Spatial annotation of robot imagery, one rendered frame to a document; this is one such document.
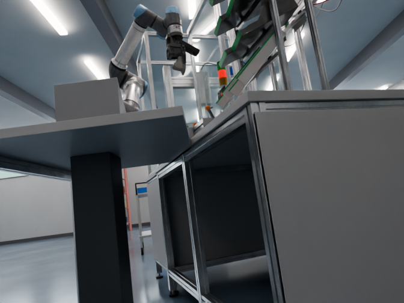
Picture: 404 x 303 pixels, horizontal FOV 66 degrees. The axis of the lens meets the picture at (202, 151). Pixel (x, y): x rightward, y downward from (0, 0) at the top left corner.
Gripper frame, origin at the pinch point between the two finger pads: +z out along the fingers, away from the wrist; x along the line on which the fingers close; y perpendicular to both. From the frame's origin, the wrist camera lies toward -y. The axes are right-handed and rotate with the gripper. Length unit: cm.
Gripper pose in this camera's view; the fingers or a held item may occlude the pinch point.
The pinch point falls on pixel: (184, 73)
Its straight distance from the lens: 160.1
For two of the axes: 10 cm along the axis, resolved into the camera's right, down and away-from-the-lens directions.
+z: 1.3, 9.8, -1.6
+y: -9.4, 0.7, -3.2
